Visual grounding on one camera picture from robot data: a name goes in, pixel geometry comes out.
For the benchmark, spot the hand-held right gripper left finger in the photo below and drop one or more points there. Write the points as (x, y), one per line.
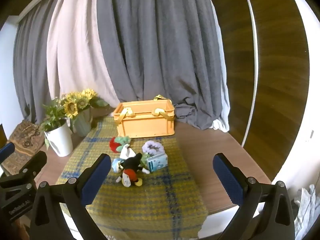
(96, 180)

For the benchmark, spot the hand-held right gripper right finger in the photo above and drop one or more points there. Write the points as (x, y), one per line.
(228, 180)

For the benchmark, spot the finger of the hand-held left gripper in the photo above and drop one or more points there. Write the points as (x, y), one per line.
(6, 151)
(35, 163)

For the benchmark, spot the red plush flower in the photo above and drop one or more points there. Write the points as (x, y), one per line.
(115, 144)

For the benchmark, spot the pale purple plush flower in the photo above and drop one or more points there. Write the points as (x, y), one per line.
(152, 148)

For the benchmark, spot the brown patterned cushion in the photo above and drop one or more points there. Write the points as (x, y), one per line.
(23, 140)

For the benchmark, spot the blue and white plush toy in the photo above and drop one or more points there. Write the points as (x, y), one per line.
(116, 165)

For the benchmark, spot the white plant pot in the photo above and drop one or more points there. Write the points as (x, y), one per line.
(60, 140)

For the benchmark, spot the black and red mouse plush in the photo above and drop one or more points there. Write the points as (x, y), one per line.
(130, 170)

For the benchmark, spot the green plush toy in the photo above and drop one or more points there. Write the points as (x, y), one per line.
(144, 158)

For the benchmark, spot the green leafy plant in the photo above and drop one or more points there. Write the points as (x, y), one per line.
(53, 113)

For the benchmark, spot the green ribbed vase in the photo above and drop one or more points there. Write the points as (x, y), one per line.
(82, 123)

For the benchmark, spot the yellow blue plaid blanket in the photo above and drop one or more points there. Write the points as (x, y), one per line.
(150, 205)

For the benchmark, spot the blue patterned tissue packet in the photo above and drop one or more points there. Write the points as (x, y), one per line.
(157, 162)

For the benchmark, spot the sunflower bouquet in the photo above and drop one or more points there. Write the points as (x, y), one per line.
(72, 105)

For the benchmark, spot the white crumpled cloth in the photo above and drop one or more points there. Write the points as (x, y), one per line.
(303, 210)

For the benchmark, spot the white sheer curtain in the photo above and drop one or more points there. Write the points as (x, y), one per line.
(222, 92)

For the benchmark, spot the grey curtain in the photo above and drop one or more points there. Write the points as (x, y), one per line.
(162, 42)
(32, 67)

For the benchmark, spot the white trim strip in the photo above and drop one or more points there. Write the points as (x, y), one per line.
(255, 55)

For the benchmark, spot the pale pink curtain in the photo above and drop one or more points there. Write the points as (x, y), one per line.
(77, 42)

